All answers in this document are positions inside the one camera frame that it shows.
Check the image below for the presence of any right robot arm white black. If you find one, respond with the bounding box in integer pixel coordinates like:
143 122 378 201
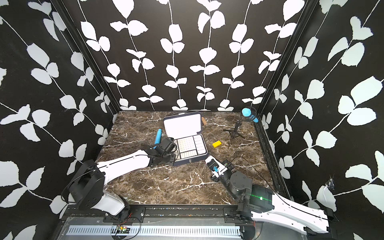
205 156 338 240

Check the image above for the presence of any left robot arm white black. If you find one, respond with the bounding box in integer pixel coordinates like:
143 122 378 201
61 138 177 216

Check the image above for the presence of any blue handheld microphone lying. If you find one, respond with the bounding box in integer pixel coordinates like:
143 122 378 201
154 129 162 149

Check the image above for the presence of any yellow rectangular block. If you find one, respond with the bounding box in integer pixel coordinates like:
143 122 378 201
212 141 222 148

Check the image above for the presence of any black mini tripod stand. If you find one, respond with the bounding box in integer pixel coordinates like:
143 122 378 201
223 120 245 140

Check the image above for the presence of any blue microphone on tripod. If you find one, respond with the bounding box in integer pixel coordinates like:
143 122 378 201
242 107 259 123

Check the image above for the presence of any small green circuit board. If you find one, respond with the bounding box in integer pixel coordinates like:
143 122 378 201
115 226 131 235

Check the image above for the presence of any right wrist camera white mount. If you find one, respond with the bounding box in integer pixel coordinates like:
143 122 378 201
205 156 228 178

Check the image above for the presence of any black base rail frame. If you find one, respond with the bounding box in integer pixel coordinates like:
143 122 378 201
63 205 253 225

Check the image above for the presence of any white slotted cable duct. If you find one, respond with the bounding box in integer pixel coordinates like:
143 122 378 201
65 225 241 238

